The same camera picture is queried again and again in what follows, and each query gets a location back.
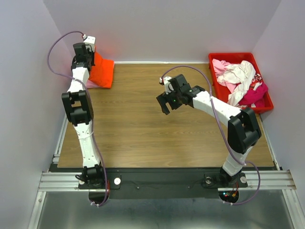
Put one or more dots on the magenta garment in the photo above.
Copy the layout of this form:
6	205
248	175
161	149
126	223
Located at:
255	98

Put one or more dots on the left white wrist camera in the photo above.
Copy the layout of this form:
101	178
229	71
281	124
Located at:
89	40

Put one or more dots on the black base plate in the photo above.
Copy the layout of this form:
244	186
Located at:
148	183

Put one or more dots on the aluminium rail frame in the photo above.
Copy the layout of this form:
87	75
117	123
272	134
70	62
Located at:
135	134

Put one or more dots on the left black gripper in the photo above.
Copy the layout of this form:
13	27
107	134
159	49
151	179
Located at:
92	54

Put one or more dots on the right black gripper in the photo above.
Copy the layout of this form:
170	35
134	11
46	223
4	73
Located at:
163	98

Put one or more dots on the folded pink t-shirt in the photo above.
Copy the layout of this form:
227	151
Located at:
91	84

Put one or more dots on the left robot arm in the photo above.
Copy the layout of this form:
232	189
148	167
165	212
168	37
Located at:
79	111

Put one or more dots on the red plastic bin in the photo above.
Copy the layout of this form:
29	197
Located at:
222	92

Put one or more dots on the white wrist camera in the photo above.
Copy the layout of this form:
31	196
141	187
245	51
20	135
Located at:
165	81
89	40

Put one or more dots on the white garment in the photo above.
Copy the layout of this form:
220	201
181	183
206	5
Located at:
239	78

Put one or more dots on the orange t-shirt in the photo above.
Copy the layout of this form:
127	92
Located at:
102	73

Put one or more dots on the light pink garment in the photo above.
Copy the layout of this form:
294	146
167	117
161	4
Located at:
220	67

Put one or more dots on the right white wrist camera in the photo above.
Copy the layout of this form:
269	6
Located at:
165	81

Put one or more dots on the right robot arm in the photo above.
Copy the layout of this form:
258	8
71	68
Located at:
243	130

